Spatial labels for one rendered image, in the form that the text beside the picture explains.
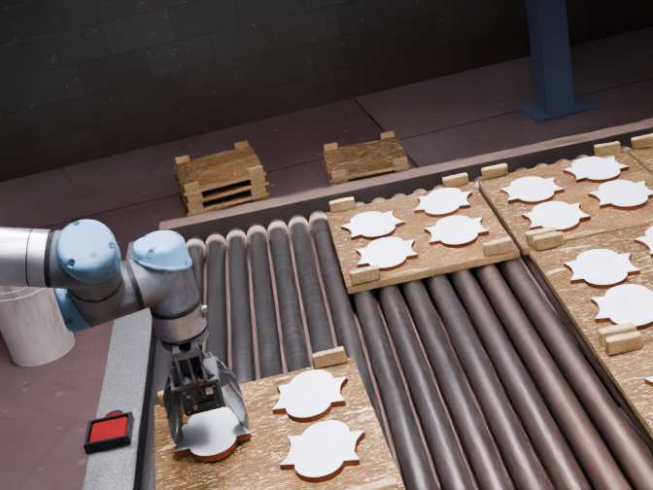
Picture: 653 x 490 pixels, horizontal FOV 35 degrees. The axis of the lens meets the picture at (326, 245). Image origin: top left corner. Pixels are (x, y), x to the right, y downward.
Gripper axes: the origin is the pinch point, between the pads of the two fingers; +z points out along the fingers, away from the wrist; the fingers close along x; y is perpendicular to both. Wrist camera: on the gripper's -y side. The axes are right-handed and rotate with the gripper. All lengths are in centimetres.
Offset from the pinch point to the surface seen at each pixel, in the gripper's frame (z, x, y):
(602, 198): 3, 87, -52
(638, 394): 1, 63, 16
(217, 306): 6, 3, -50
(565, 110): 114, 195, -369
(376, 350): 4.2, 30.1, -17.7
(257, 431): 1.4, 7.0, 0.9
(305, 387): 0.7, 16.1, -6.5
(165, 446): 1.6, -7.8, -1.2
